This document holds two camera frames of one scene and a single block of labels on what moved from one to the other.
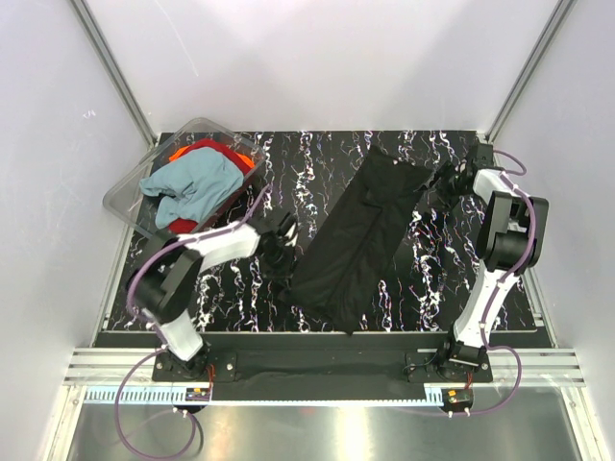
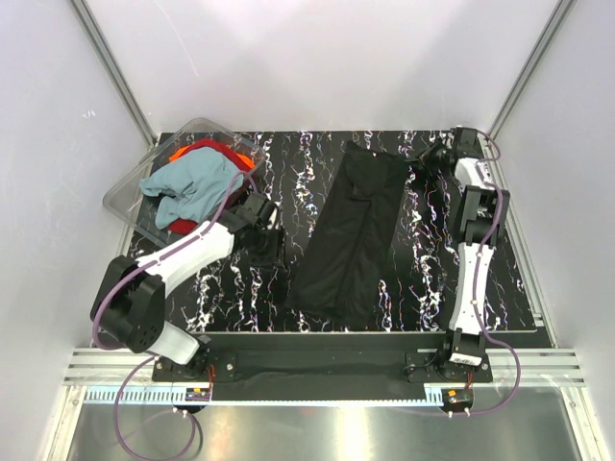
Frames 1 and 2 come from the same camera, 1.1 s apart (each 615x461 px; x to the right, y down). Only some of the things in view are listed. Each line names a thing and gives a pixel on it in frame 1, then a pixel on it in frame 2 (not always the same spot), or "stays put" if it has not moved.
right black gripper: (445, 170) → (423, 161)
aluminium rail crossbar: (507, 366) stays put
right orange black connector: (457, 397) stays put
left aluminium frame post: (116, 74) stays put
